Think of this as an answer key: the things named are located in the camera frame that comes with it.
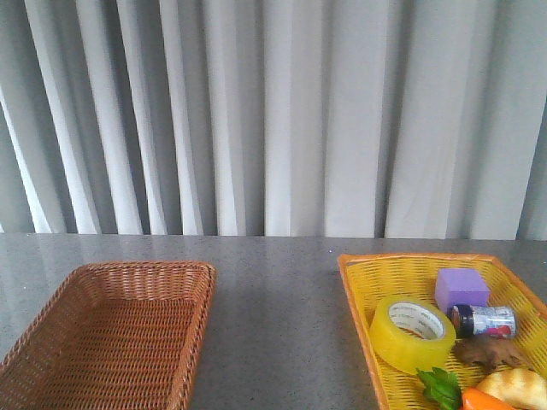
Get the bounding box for yellow tape roll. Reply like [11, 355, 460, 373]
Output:
[368, 296, 456, 375]

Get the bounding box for grey pleated curtain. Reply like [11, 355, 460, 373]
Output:
[1, 1, 546, 240]

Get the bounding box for yellow plastic basket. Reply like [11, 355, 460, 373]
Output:
[338, 254, 546, 410]

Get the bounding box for purple foam block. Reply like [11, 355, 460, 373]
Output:
[434, 268, 491, 313]

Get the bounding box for brown wicker basket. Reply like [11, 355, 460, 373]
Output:
[1, 261, 216, 409]

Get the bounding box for small black-capped bottle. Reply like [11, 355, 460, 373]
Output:
[448, 304, 517, 338]

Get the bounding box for green leaf garnish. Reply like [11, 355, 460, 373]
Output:
[417, 367, 462, 410]

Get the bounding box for brown dried leaf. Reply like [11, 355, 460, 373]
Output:
[452, 334, 532, 373]

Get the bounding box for orange carrot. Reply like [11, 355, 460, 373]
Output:
[462, 388, 515, 410]

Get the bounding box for bread roll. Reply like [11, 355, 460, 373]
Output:
[476, 368, 546, 410]

